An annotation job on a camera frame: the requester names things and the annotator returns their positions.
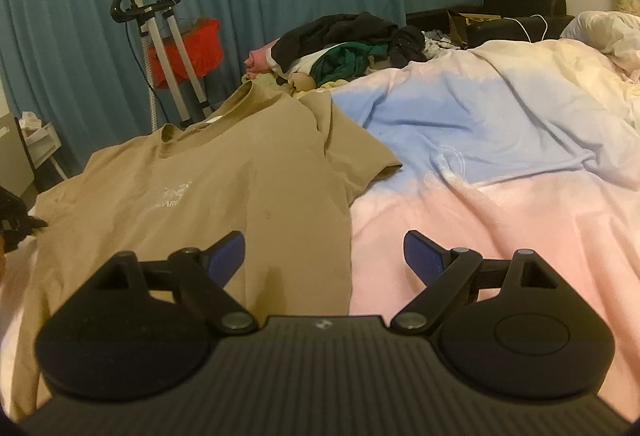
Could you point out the white side shelf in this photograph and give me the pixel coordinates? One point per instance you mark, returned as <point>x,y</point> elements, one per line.
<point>40,144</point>

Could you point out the white pillow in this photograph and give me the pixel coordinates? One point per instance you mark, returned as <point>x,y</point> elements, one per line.
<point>602,31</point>

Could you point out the black garment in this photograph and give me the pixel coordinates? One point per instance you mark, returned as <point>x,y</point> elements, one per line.
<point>340,34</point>

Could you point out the red cloth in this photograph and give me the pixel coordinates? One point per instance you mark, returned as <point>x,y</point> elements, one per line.
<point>192,49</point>

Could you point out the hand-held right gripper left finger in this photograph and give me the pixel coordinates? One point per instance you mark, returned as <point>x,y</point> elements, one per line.
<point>231,250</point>

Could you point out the pastel pink blue duvet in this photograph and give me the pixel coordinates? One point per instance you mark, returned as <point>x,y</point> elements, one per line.
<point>480,146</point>

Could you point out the cardboard box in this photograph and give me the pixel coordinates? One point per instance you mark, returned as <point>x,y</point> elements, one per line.
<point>470,24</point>

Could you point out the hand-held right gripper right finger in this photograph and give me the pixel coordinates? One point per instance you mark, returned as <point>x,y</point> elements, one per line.
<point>419,255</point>

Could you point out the green garment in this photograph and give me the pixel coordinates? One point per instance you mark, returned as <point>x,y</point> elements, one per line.
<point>350,61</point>

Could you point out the black armchair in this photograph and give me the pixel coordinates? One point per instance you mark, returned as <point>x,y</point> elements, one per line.
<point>520,14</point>

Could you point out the pink garment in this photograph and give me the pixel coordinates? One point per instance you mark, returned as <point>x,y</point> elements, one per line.
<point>260,59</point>

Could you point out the tan t-shirt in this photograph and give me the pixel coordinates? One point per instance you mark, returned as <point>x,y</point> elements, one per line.
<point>210,196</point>

